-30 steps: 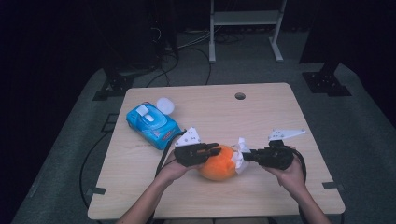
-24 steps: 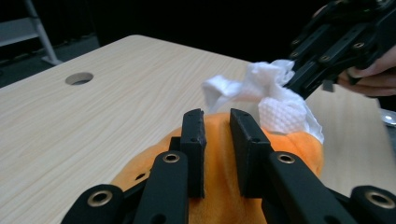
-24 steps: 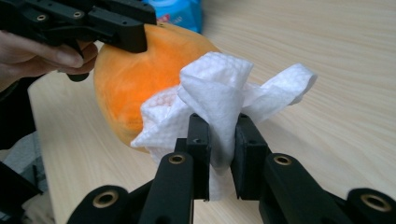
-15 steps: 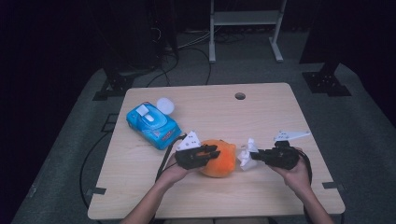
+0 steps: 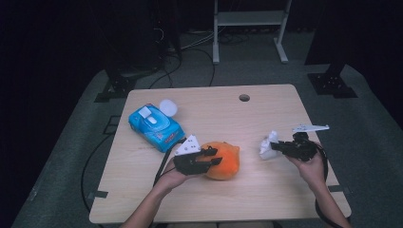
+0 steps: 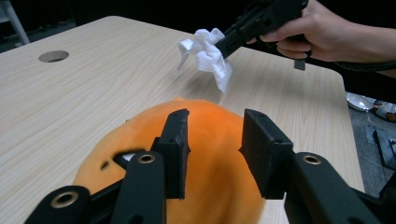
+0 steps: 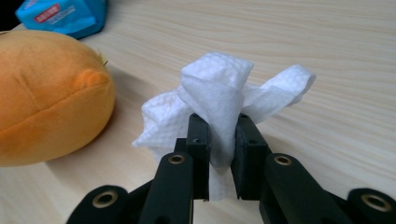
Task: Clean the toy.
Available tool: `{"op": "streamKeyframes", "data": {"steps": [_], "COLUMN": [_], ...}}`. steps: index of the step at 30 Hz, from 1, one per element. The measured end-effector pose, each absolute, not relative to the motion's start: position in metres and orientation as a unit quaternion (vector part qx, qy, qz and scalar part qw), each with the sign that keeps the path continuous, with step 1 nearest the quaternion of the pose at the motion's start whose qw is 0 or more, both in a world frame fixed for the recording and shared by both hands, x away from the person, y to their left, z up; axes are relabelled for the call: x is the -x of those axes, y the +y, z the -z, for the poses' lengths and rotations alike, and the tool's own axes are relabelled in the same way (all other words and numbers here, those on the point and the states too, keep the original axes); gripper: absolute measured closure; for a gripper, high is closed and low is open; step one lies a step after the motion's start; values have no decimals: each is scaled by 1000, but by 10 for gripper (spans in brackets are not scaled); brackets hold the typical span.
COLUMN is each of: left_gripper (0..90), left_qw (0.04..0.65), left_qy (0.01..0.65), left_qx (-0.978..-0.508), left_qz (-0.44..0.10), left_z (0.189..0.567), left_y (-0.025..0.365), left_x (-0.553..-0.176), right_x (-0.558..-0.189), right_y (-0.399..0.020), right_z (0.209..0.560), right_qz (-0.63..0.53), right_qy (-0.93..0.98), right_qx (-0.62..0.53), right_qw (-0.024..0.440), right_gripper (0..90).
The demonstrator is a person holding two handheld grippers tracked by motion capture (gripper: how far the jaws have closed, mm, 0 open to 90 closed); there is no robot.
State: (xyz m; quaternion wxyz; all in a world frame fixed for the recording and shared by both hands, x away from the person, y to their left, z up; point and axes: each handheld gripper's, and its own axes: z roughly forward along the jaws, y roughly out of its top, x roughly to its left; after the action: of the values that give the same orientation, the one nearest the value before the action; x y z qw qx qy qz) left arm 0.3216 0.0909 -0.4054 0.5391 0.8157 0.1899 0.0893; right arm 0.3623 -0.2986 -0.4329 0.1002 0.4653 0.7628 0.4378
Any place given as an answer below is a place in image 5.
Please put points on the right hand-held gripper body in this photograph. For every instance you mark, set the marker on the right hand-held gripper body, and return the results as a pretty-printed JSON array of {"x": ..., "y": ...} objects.
[{"x": 301, "y": 148}]

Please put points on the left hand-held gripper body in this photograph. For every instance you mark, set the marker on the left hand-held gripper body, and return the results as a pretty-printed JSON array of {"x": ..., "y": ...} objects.
[{"x": 188, "y": 163}]

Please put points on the white wet wipe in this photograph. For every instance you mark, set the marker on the white wet wipe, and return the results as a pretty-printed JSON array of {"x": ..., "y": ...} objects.
[{"x": 267, "y": 148}]

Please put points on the orange plush toy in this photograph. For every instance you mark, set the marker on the orange plush toy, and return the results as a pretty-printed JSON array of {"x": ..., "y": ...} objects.
[{"x": 226, "y": 163}]

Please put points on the blue wet wipe pack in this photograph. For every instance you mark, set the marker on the blue wet wipe pack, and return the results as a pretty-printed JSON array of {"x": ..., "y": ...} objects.
[{"x": 158, "y": 126}]

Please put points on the person's left hand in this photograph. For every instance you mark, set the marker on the person's left hand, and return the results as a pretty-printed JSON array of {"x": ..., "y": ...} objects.
[{"x": 172, "y": 179}]

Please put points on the person's right hand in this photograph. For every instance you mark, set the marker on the person's right hand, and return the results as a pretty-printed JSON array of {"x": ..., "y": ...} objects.
[{"x": 312, "y": 172}]

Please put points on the black tape strip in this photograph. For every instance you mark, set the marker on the black tape strip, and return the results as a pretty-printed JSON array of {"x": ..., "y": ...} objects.
[
  {"x": 338, "y": 189},
  {"x": 100, "y": 194}
]

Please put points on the black stand base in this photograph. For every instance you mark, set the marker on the black stand base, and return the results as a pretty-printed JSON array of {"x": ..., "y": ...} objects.
[
  {"x": 115, "y": 88},
  {"x": 331, "y": 84}
]

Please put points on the white metal stand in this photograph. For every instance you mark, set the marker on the white metal stand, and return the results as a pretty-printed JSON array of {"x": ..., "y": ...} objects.
[{"x": 250, "y": 17}]

